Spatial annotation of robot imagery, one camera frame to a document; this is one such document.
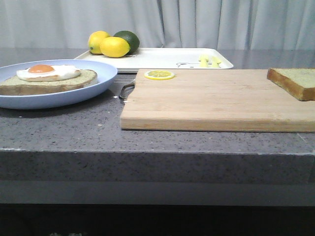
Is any blue round plate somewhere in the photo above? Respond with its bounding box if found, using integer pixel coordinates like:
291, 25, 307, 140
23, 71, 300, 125
0, 59, 118, 110

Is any bread slice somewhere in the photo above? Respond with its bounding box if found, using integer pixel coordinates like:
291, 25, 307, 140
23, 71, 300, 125
0, 69, 98, 96
267, 68, 315, 101

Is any white bear tray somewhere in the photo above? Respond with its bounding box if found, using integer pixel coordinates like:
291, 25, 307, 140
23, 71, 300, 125
76, 48, 234, 73

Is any lemon slice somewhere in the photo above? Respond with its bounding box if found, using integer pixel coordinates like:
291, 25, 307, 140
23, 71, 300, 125
144, 70, 175, 80

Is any yellow plastic fork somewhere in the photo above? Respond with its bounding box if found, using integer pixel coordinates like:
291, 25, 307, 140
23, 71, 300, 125
199, 54, 209, 68

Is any green lime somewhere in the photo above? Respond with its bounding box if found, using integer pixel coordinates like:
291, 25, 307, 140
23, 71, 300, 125
114, 30, 140, 55

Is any yellow plastic knife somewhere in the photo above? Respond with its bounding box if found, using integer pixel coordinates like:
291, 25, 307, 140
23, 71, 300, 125
211, 57, 221, 68

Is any yellow lemon front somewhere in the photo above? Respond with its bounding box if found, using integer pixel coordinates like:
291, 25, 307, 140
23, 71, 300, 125
99, 37, 130, 58

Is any yellow lemon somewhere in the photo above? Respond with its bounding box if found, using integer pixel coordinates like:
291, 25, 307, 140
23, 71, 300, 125
88, 30, 110, 55
99, 37, 130, 58

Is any wooden cutting board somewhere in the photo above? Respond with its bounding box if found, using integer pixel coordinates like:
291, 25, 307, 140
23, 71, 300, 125
120, 69, 315, 133

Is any yellow lemon left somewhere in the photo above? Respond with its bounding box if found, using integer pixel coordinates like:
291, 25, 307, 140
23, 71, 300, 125
88, 30, 110, 55

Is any grey curtain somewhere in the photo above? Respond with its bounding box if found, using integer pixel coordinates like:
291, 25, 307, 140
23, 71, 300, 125
0, 0, 315, 50

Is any fried egg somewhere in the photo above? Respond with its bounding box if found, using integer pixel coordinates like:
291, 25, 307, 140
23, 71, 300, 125
16, 64, 81, 82

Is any metal cutting board handle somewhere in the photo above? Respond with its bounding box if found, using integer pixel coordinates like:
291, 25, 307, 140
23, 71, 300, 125
119, 81, 135, 99

